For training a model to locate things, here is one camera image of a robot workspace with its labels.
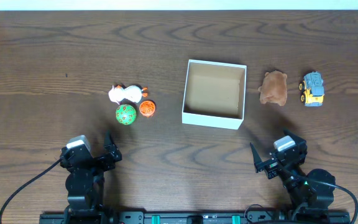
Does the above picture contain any green numbered dice ball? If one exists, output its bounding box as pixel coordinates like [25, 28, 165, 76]
[116, 104, 137, 126]

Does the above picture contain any orange ribbed ball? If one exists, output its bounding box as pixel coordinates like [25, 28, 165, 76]
[139, 100, 156, 118]

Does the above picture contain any white pink toy chicken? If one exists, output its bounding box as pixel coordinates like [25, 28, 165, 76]
[108, 85, 148, 105]

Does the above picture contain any yellow grey toy truck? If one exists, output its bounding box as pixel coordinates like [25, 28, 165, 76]
[298, 72, 324, 107]

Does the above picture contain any brown plush bear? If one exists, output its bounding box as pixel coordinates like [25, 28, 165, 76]
[258, 70, 288, 106]

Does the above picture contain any white cardboard box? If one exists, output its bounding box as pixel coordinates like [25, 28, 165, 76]
[181, 59, 247, 129]

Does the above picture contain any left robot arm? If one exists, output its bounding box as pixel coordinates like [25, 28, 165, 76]
[60, 132, 122, 218]

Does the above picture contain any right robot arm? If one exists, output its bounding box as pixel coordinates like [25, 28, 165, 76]
[250, 133, 336, 221]

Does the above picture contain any left black cable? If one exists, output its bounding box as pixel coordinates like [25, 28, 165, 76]
[0, 157, 64, 224]

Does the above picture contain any black cable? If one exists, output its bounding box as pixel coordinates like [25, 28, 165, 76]
[303, 179, 358, 224]
[0, 157, 64, 224]

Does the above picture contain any right black cable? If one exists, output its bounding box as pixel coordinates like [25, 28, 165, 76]
[303, 179, 358, 224]

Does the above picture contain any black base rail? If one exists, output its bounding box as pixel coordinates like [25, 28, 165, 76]
[39, 210, 351, 224]

